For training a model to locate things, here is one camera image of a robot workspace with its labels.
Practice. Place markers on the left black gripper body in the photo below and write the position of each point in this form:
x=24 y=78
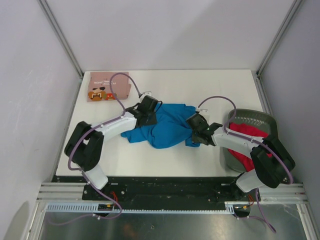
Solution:
x=151 y=119

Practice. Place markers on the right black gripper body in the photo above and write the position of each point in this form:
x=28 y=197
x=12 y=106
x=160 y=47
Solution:
x=195 y=137

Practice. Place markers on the blue t shirt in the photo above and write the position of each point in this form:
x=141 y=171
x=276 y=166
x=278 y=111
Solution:
x=171 y=128

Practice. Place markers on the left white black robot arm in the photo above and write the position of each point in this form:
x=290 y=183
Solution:
x=84 y=147

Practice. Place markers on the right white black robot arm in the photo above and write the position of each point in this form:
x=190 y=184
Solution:
x=272 y=162

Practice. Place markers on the folded pink printed t shirt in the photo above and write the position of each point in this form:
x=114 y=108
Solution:
x=99 y=87

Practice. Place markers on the red t shirt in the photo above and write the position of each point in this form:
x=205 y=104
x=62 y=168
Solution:
x=242 y=153

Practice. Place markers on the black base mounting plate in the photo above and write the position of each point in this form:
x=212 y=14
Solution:
x=170 y=193

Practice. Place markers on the grey plastic basket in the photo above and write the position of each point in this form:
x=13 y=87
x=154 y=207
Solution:
x=253 y=123

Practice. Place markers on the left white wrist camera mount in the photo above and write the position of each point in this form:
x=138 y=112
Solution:
x=145 y=93

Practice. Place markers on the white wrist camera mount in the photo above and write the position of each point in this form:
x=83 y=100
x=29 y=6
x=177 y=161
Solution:
x=203 y=112
x=145 y=93

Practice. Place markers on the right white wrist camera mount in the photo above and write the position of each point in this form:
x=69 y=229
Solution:
x=203 y=112

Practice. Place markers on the aluminium extrusion rail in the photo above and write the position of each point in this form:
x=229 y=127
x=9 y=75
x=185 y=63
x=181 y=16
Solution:
x=60 y=192

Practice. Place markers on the right aluminium frame post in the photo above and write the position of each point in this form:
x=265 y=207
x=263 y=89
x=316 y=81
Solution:
x=284 y=27

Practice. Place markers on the aluminium frame post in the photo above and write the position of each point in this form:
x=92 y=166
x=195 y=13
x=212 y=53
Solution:
x=284 y=27
x=49 y=14

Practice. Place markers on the left aluminium frame post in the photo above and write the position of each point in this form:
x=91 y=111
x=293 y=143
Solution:
x=49 y=14

